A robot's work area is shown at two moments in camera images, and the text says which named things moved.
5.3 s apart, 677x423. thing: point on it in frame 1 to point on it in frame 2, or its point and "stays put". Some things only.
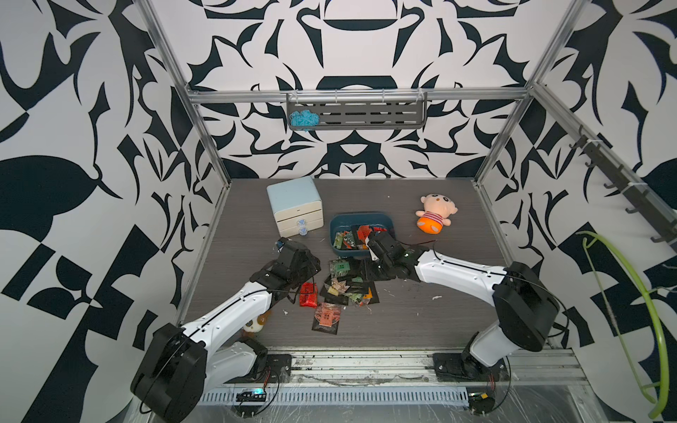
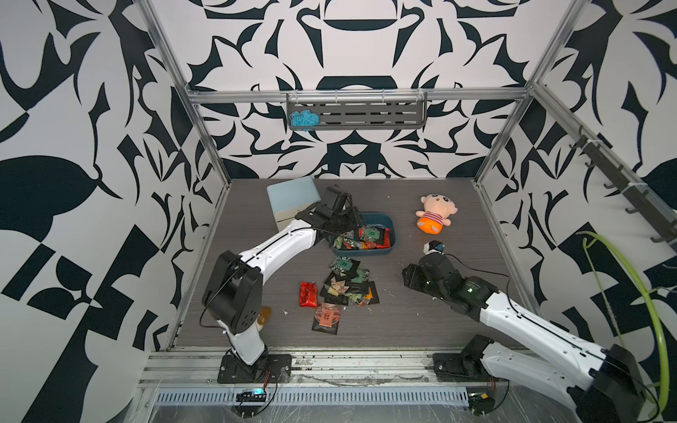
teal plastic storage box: [349, 232] stays put
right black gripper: [380, 277] to [408, 274]
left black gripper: [310, 265] to [351, 220]
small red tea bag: [308, 294] stays put
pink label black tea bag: [327, 317] stays put
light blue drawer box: [297, 205] stays put
